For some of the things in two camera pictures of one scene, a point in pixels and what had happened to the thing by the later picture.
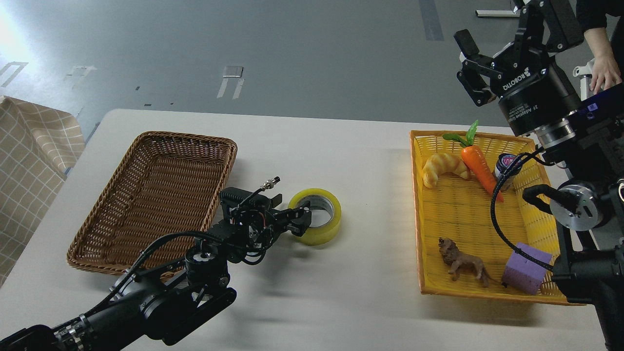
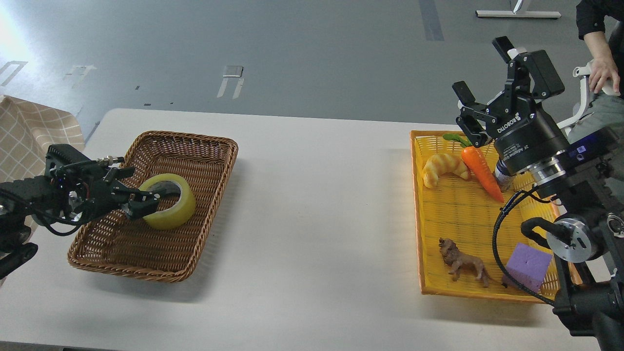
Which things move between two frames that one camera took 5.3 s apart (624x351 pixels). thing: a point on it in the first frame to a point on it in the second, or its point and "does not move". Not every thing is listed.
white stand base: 497,13 does not move
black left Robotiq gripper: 250,218 to 77,190
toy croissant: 439,163 does not move
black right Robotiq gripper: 531,94 to 523,136
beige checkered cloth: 38,145 does not move
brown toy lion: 455,260 does not move
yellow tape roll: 313,236 to 180,214
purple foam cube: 524,274 does not move
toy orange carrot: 476,159 does not move
